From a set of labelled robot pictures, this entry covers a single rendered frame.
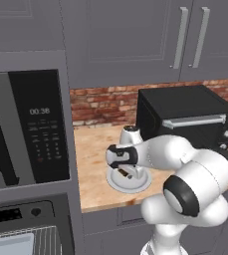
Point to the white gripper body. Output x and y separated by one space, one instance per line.
137 183

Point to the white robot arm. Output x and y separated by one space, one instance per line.
198 176

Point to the black toaster oven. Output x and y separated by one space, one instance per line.
182 103

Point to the silver oven rack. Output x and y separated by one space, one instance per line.
47 240

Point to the pale grey oven tray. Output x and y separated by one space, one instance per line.
9 245

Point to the grey base cupboard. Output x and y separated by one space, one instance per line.
112 232

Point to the grey tall appliance cabinet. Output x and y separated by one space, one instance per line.
73 139

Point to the black built-in microwave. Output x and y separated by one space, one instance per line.
42 126

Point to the grey wall cupboard door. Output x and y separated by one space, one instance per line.
223 36
22 23
125 36

